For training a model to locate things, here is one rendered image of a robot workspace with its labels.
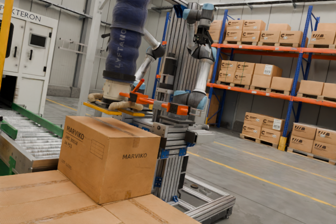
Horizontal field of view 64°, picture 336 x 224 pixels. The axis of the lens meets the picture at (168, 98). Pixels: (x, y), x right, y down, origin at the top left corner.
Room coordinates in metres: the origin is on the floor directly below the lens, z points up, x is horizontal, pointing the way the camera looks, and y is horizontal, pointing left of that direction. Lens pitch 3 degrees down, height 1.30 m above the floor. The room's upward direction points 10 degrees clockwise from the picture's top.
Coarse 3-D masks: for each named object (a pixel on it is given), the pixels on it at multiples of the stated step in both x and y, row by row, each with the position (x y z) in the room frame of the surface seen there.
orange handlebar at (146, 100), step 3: (120, 93) 1.78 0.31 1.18; (123, 93) 1.76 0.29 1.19; (126, 93) 1.75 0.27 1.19; (141, 93) 2.07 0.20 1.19; (126, 96) 1.73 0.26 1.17; (138, 99) 1.64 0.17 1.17; (141, 99) 1.62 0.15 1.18; (144, 99) 1.60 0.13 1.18; (147, 99) 1.58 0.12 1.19; (150, 99) 1.58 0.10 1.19; (153, 99) 1.60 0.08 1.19; (144, 102) 1.59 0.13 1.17; (147, 102) 1.58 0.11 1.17; (150, 102) 1.56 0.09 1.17; (162, 105) 1.48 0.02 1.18; (165, 105) 1.47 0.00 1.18; (183, 108) 1.40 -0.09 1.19; (180, 111) 1.39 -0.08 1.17; (183, 111) 1.39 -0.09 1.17; (186, 111) 1.40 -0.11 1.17
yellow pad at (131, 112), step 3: (117, 108) 1.91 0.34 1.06; (120, 108) 1.89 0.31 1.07; (132, 108) 1.88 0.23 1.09; (123, 111) 1.86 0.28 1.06; (126, 111) 1.83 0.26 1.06; (129, 111) 1.82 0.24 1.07; (132, 111) 1.81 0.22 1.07; (138, 111) 1.87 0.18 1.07; (129, 114) 1.81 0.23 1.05; (132, 114) 1.78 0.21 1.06; (135, 114) 1.79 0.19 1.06; (138, 114) 1.81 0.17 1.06; (141, 114) 1.83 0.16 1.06
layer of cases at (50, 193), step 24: (0, 192) 1.46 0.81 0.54; (24, 192) 1.51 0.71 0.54; (48, 192) 1.56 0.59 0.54; (72, 192) 1.61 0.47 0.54; (0, 216) 1.24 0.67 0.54; (24, 216) 1.27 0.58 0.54; (48, 216) 1.31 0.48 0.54; (72, 216) 1.35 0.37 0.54; (96, 216) 1.39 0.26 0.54; (120, 216) 1.43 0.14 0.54; (144, 216) 1.48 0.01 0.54; (168, 216) 1.53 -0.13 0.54
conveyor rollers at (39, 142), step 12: (12, 120) 3.17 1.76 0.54; (24, 120) 3.27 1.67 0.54; (24, 132) 2.77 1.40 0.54; (36, 132) 2.86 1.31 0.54; (48, 132) 2.95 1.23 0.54; (24, 144) 2.36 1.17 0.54; (36, 144) 2.43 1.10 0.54; (48, 144) 2.51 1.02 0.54; (60, 144) 2.59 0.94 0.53; (36, 156) 2.10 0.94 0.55; (48, 156) 2.16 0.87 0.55
